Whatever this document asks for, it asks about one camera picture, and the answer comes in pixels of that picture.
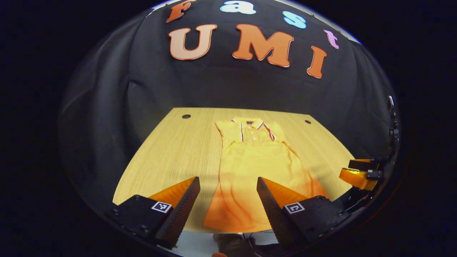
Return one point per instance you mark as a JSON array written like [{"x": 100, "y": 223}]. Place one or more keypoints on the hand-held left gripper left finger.
[{"x": 184, "y": 210}]

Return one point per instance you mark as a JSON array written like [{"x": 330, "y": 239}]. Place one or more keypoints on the black backdrop cloth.
[{"x": 228, "y": 89}]

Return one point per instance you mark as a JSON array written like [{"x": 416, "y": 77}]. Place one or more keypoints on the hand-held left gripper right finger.
[{"x": 273, "y": 210}]

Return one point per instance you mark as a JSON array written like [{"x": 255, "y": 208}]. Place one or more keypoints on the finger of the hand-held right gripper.
[
  {"x": 364, "y": 165},
  {"x": 357, "y": 178}
]

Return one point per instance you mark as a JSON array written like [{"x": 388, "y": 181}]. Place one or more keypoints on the orange T-shirt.
[{"x": 257, "y": 167}]

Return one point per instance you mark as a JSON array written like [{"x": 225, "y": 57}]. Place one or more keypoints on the person's dark clothing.
[{"x": 232, "y": 246}]

